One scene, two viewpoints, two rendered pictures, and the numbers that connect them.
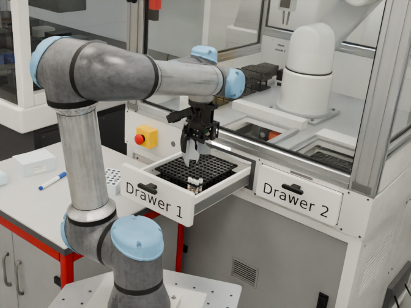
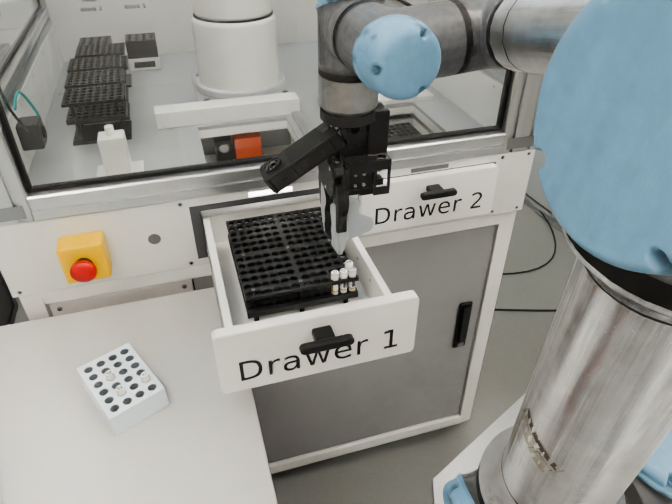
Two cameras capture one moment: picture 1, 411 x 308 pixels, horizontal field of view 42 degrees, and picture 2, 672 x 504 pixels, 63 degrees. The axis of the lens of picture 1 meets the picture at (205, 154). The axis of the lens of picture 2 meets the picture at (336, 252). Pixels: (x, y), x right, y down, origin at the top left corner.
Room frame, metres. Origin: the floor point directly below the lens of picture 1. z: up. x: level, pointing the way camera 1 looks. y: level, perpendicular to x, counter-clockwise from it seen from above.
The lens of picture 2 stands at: (1.10, 0.57, 1.43)
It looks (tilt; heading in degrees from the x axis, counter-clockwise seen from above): 36 degrees down; 307
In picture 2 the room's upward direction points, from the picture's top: straight up
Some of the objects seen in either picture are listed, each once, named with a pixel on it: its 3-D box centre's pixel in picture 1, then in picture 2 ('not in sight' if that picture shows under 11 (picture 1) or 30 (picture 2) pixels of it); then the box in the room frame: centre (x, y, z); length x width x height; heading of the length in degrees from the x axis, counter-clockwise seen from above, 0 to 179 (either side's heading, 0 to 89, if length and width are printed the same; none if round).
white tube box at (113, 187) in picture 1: (111, 181); (122, 386); (1.69, 0.32, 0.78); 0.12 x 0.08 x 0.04; 169
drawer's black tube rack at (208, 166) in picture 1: (196, 175); (288, 262); (1.61, 0.02, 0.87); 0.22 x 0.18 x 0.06; 144
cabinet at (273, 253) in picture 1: (282, 230); (268, 268); (2.07, -0.37, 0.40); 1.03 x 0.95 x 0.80; 54
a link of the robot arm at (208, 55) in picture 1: (202, 66); (350, 25); (1.49, 0.03, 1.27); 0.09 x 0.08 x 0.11; 147
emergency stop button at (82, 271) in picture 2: (139, 139); (83, 269); (1.86, 0.25, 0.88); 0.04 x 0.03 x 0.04; 54
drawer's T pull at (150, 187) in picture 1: (150, 187); (324, 338); (1.43, 0.16, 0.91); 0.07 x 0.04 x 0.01; 54
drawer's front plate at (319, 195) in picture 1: (296, 194); (428, 198); (1.53, -0.30, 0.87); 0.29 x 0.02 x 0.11; 54
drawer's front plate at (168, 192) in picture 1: (155, 194); (319, 341); (1.45, 0.14, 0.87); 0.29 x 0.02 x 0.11; 54
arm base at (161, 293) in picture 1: (139, 293); not in sight; (1.03, 0.13, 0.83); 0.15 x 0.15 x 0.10
